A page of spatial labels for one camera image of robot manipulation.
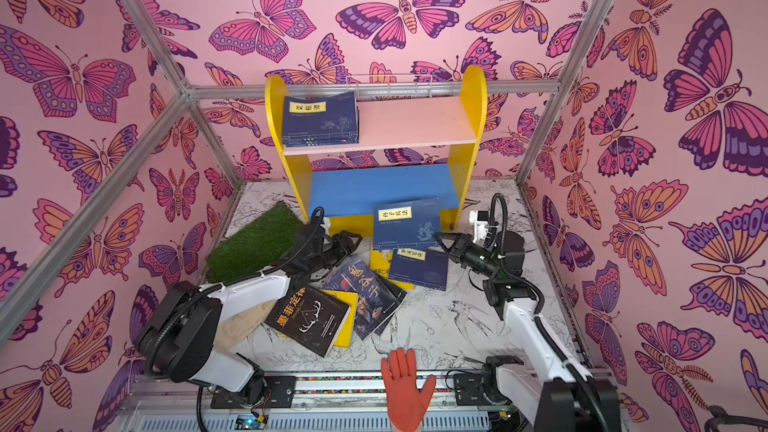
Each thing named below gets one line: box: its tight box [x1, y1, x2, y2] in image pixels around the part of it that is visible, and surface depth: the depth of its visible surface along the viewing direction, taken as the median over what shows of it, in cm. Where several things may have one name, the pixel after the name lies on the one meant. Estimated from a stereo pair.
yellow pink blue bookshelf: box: [265, 66, 488, 288], surface depth 85 cm
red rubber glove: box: [381, 348, 436, 432], surface depth 75 cm
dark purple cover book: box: [322, 260, 400, 340], surface depth 87 cm
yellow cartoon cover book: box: [370, 249, 415, 290], surface depth 97 cm
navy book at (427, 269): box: [389, 248, 449, 291], surface depth 96 cm
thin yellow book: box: [321, 289, 358, 348], surface depth 83 cm
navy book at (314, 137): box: [282, 129, 360, 148], surface depth 74 cm
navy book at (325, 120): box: [282, 91, 359, 147], surface depth 76 cm
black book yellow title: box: [265, 285, 351, 358], surface depth 84 cm
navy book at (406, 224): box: [373, 197, 441, 249], surface depth 81 cm
